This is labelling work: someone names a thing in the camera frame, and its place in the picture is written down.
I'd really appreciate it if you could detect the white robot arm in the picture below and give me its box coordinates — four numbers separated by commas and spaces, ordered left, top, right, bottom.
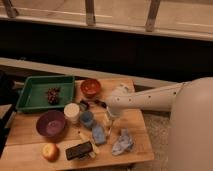
106, 77, 213, 171

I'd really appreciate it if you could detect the orange bowl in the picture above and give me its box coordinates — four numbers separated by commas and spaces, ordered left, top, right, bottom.
80, 79, 101, 98

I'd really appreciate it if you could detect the purple bowl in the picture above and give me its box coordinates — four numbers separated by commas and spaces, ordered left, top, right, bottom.
36, 110, 66, 138

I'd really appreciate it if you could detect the blue sponge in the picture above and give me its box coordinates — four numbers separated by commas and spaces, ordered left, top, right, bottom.
92, 124, 106, 145

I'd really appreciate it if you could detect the crumpled blue white cloth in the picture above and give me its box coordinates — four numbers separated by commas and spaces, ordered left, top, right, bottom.
111, 129, 134, 156

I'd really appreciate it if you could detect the blue cup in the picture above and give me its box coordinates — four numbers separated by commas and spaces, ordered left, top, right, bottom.
80, 111, 94, 129

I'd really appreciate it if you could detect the wooden table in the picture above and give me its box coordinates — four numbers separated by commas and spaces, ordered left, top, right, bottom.
0, 78, 155, 171

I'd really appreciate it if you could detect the wooden stick tool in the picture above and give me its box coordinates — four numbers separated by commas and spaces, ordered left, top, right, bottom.
77, 131, 101, 159

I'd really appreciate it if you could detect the small dark can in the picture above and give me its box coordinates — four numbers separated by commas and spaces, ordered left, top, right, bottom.
79, 100, 89, 111

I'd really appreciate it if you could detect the white cup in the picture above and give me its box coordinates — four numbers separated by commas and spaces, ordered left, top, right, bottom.
64, 103, 80, 124

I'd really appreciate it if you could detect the black rectangular block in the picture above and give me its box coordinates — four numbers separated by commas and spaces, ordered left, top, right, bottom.
65, 142, 93, 160

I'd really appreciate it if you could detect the red yellow apple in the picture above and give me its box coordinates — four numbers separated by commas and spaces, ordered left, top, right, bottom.
42, 143, 59, 161

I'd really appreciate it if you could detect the dark grape bunch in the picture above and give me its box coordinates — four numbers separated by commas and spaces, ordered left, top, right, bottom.
46, 87, 60, 105

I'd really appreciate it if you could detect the green plastic tray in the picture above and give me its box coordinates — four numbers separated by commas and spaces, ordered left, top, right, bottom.
16, 75, 75, 113

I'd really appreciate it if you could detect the black handled knife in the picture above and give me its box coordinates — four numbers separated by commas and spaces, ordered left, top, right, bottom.
88, 99, 107, 108

